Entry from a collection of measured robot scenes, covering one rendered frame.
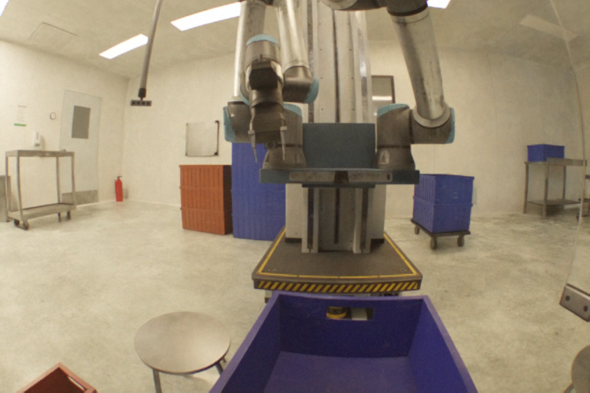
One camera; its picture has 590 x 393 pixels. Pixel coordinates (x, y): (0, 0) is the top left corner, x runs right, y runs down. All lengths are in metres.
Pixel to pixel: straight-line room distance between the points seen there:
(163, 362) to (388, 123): 1.11
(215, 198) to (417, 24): 2.40
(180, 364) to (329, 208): 0.94
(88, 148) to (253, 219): 3.80
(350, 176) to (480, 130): 3.43
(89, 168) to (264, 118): 4.92
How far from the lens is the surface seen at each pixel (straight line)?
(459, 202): 2.37
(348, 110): 1.24
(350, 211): 1.24
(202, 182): 2.73
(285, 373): 0.71
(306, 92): 0.74
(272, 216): 2.38
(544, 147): 4.36
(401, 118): 1.02
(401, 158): 1.01
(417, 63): 0.76
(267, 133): 0.49
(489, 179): 4.28
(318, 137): 1.13
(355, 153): 1.13
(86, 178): 5.26
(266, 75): 0.52
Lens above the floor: 0.76
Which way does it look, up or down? 2 degrees down
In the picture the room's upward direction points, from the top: straight up
